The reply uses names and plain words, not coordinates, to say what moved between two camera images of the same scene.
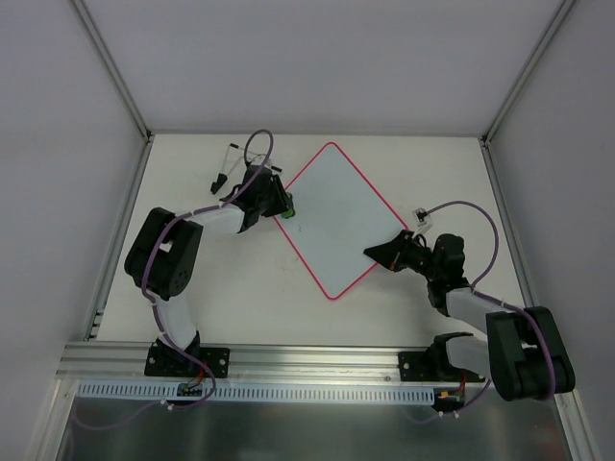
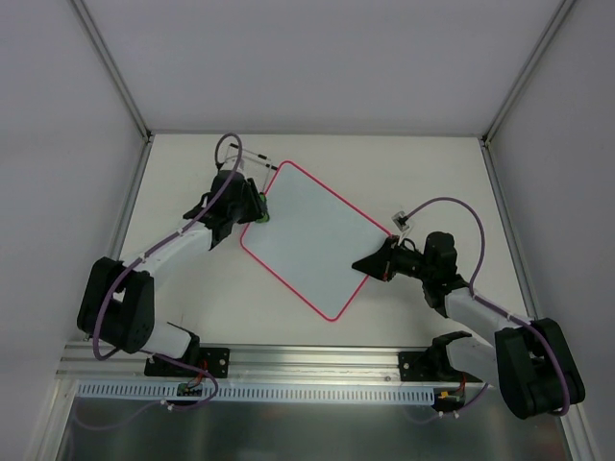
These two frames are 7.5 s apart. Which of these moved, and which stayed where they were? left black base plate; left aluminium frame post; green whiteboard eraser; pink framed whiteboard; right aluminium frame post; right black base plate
Moved: green whiteboard eraser; pink framed whiteboard
Stayed: right black base plate; left black base plate; right aluminium frame post; left aluminium frame post
